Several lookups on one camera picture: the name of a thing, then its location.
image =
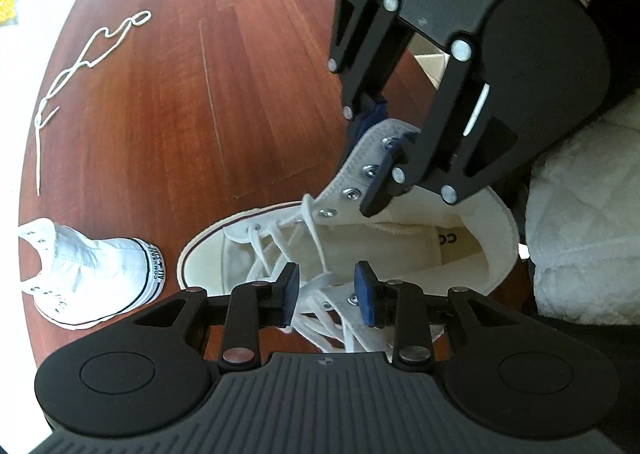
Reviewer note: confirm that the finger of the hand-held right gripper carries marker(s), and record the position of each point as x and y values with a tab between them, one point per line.
372	114
395	156

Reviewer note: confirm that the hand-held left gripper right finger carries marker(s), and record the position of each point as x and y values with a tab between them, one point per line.
361	296

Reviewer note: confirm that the white quilted cloth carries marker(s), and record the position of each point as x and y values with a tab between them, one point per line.
590	204

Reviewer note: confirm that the loose white shoelace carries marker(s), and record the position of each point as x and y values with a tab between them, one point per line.
38	164

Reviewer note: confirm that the cream high-top canvas sneaker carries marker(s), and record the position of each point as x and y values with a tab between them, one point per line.
210	259

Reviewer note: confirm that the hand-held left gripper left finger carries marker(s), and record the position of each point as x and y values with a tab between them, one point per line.
294	296

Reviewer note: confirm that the white shoelace threaded through sneaker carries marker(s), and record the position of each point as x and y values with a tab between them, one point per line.
312	234

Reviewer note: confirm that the bright white high-top sneaker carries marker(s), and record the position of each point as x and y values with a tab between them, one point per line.
100	269

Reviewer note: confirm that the cardboard box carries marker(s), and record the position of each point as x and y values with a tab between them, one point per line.
432	64

